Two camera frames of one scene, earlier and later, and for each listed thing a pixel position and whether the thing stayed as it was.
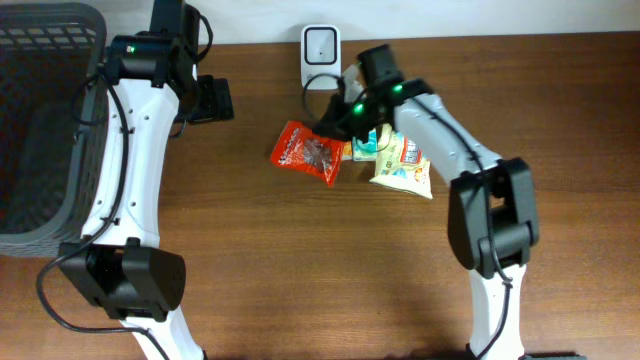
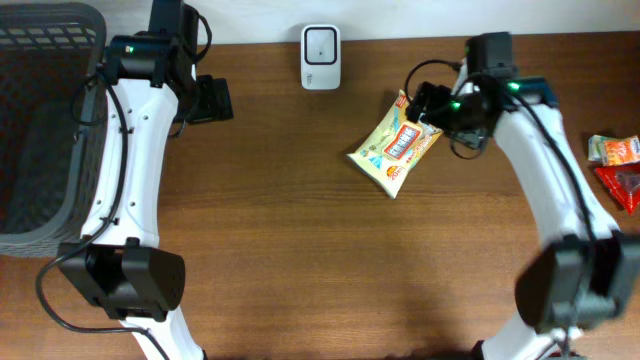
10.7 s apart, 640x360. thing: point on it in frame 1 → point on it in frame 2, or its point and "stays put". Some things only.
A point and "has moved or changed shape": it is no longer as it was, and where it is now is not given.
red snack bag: (301, 147) → (622, 182)
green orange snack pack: (366, 152) → (596, 148)
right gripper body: (347, 121) → (449, 110)
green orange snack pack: (347, 151) → (621, 151)
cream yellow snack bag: (401, 164) has moved or changed shape
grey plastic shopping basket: (53, 125) stays put
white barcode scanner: (321, 53) stays put
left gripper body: (210, 102) stays put
